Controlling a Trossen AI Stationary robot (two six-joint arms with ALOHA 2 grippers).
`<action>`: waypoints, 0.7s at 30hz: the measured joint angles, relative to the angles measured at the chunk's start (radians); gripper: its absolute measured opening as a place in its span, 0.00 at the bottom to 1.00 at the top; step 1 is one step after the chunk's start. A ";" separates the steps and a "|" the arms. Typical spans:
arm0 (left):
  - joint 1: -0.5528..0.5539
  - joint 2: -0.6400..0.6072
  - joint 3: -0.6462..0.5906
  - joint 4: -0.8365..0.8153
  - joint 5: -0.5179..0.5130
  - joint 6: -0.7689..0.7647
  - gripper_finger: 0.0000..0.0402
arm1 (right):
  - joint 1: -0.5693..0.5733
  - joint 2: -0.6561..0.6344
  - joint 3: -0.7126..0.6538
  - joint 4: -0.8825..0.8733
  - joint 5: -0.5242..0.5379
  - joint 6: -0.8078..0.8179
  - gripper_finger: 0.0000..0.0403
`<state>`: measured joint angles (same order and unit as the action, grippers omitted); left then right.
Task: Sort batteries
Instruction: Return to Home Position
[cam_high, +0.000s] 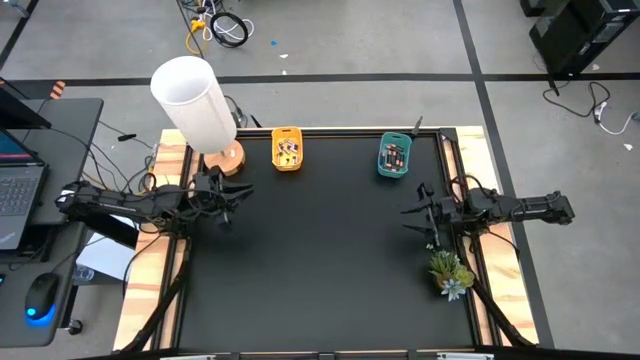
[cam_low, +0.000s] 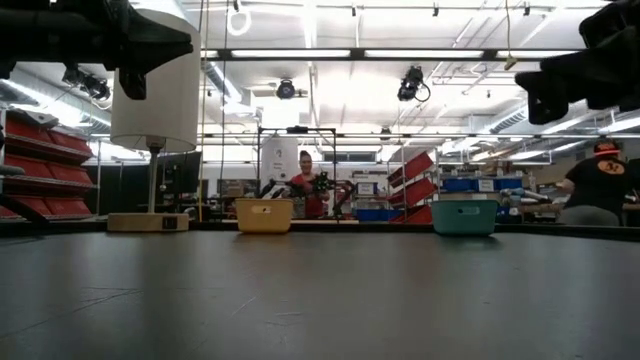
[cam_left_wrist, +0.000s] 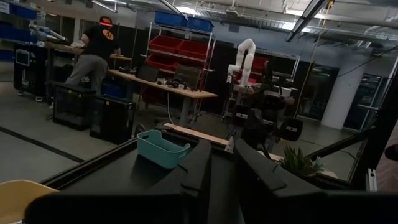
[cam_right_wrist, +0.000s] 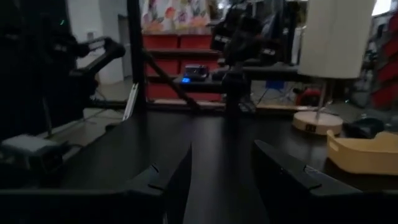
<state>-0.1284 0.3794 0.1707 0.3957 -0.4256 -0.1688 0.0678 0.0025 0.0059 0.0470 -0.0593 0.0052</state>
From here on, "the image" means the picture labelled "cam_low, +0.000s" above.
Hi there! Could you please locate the teal plastic bin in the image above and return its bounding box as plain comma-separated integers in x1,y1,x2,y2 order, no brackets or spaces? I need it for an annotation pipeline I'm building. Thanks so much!
430,199,500,237

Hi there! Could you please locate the black aluminium table frame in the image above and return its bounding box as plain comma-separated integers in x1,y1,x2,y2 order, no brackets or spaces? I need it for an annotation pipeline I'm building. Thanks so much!
0,219,640,236

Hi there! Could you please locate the person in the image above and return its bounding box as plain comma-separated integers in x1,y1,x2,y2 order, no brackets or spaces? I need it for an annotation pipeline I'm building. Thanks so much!
556,139,640,227
289,149,331,220

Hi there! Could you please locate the yellow plastic bin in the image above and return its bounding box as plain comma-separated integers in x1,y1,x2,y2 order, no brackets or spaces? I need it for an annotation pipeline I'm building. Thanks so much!
234,197,295,235

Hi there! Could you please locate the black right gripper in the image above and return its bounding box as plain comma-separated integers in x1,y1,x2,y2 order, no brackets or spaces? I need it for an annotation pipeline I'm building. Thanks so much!
514,0,640,125

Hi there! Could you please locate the blue bin shelf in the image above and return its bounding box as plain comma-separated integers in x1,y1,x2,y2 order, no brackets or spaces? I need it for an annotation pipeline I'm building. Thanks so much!
441,177,524,193

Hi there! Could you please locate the black overhead light bar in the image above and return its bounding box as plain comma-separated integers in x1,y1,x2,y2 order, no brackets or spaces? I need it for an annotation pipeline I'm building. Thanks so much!
202,47,640,62

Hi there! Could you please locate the black monitor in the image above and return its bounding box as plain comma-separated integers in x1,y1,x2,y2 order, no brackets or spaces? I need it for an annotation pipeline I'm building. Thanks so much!
174,151,203,195

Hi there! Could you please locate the red storage bin rack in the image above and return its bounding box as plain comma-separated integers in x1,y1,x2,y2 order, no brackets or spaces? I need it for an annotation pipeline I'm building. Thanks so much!
0,112,99,221
387,149,437,225

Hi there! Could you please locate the black stand frame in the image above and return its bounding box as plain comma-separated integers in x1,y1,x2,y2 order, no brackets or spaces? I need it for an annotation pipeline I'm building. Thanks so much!
256,125,338,221

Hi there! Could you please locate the black diagonal frame strut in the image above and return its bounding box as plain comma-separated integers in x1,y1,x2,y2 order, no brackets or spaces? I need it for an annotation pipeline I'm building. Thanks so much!
0,191,55,225

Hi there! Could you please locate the white cabinet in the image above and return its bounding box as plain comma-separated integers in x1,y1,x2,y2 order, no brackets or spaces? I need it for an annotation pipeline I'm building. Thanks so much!
260,137,300,189

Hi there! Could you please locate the wooden table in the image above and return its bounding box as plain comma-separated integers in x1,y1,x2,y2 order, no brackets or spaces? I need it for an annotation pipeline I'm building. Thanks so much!
519,202,564,214

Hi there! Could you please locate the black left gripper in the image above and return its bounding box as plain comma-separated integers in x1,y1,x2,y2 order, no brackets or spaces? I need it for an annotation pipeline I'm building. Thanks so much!
49,0,195,101

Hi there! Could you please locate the white shade wooden lamp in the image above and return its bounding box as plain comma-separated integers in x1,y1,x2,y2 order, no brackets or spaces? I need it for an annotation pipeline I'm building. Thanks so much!
107,7,203,233

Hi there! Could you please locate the blue plastic crate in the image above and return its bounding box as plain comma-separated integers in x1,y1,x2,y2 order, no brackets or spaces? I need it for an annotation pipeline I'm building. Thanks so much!
357,208,404,222

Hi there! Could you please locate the black ceiling camera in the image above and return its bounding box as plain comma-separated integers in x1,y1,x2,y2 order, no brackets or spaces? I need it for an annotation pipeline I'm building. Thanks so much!
62,67,112,103
397,65,432,103
275,78,297,100

